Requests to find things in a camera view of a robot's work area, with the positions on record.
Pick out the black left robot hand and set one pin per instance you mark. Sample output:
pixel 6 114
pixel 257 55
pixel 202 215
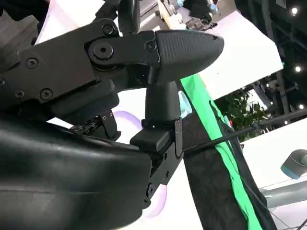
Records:
pixel 129 14

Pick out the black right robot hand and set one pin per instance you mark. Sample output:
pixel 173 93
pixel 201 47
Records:
pixel 60 167

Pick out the lilac plate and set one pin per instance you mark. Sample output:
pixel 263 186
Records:
pixel 159 201

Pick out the pale green mug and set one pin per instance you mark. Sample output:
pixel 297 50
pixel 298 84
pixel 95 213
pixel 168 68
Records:
pixel 185 107

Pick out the green plant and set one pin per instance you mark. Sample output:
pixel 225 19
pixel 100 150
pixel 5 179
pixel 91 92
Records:
pixel 239 110

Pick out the black backdrop cloth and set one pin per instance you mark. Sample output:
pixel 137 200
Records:
pixel 208 191

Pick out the green cloth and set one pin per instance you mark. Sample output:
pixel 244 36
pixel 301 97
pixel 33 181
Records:
pixel 235 182

